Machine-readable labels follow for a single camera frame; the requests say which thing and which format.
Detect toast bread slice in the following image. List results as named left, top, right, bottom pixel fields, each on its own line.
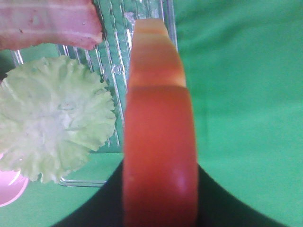
left=123, top=19, right=198, bottom=227

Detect clear right plastic container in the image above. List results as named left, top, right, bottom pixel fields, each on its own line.
left=6, top=0, right=178, bottom=187

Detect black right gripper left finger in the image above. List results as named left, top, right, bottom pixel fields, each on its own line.
left=54, top=162, right=123, bottom=227

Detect pink round plate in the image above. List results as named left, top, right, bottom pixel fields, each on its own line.
left=0, top=152, right=30, bottom=208

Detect green tablecloth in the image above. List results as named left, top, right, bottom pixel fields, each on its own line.
left=172, top=0, right=303, bottom=227

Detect bacon strip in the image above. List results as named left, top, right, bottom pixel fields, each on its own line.
left=0, top=0, right=103, bottom=50

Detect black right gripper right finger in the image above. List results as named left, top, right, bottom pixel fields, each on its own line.
left=196, top=165, right=284, bottom=227

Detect green lettuce leaf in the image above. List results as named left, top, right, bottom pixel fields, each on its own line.
left=0, top=55, right=116, bottom=183

